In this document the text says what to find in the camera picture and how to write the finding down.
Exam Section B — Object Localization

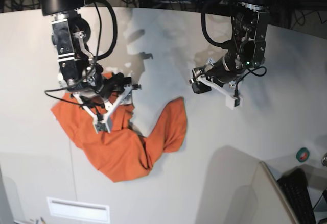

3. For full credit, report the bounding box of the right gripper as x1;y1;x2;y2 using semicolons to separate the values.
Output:
58;66;141;132

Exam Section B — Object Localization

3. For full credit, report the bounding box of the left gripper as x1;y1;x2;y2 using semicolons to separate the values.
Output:
189;54;245;99

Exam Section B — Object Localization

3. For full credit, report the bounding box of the orange t-shirt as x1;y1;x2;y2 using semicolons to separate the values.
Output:
51;94;187;182

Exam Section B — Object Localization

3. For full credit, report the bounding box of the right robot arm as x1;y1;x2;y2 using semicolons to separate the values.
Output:
40;0;141;133

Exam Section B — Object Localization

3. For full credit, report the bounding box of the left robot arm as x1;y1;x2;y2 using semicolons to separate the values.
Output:
190;0;272;109

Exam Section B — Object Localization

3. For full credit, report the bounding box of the green tape roll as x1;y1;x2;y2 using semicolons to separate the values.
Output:
296;147;310;163

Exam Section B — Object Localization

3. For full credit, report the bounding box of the white label plate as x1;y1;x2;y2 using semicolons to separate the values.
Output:
47;197;110;223

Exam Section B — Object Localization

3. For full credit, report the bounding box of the black keyboard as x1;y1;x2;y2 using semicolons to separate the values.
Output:
277;168;316;224

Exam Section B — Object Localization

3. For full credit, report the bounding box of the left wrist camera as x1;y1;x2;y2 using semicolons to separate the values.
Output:
225;96;243;110

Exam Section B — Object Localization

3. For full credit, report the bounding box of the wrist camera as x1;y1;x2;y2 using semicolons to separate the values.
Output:
93;122;111;134
225;96;243;110

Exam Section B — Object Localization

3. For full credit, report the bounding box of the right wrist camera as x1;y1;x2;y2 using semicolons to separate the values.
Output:
93;122;111;134

